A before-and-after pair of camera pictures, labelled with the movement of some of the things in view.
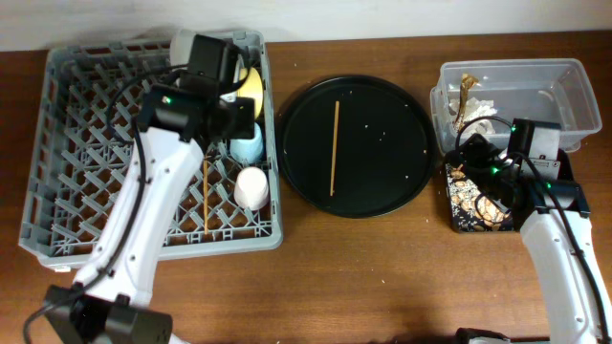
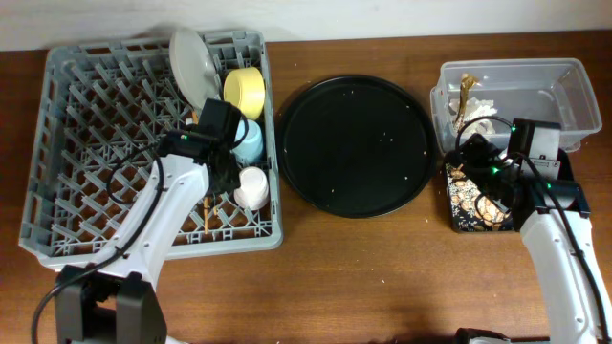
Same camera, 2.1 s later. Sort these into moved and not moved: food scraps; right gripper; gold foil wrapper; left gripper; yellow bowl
Moved: left gripper
Not moved: food scraps; gold foil wrapper; yellow bowl; right gripper
